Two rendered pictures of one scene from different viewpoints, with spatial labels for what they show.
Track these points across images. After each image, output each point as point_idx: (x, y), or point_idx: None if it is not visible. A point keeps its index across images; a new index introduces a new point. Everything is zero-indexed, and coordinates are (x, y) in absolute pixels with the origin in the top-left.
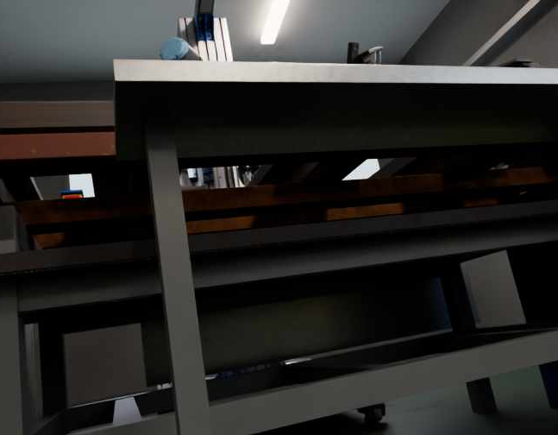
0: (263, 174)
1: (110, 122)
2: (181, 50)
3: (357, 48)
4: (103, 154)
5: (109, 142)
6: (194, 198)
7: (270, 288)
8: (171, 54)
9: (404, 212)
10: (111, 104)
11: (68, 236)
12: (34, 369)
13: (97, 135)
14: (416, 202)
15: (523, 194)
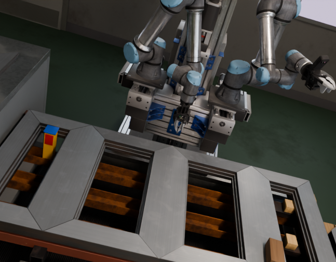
0: (142, 197)
1: (27, 235)
2: (174, 3)
3: (325, 63)
4: (21, 245)
5: (24, 241)
6: None
7: None
8: (166, 1)
9: (220, 238)
10: (28, 228)
11: (30, 189)
12: (41, 138)
13: (20, 237)
14: (232, 237)
15: None
